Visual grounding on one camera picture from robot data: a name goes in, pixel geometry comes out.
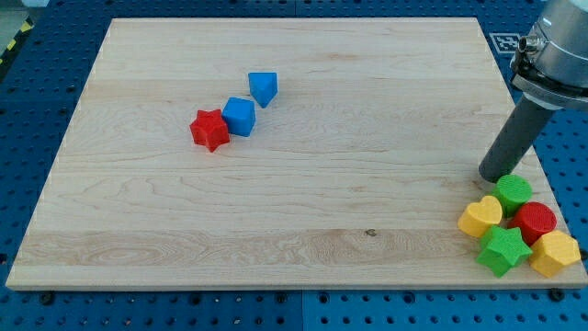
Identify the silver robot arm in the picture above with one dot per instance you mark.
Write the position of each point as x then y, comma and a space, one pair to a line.
550, 62

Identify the yellow heart block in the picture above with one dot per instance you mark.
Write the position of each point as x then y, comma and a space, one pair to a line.
478, 217

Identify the blue cube block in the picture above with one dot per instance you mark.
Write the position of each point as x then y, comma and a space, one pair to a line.
239, 115

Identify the blue triangle block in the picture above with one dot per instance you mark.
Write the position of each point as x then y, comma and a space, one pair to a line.
263, 87

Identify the wooden board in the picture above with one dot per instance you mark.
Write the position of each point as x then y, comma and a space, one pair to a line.
353, 177

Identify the red star block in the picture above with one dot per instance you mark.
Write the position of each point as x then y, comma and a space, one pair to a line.
209, 129

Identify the green cylinder block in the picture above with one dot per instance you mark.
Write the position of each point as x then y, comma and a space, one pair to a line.
512, 191

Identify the green star block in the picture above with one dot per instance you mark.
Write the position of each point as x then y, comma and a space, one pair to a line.
503, 249

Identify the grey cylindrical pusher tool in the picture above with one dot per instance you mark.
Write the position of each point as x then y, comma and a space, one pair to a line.
525, 123

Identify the white fiducial marker tag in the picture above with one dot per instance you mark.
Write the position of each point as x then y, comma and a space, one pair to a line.
505, 42

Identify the red cylinder block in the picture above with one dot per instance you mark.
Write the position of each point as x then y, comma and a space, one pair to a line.
534, 219

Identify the yellow hexagon block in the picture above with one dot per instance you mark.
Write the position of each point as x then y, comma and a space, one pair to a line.
553, 252

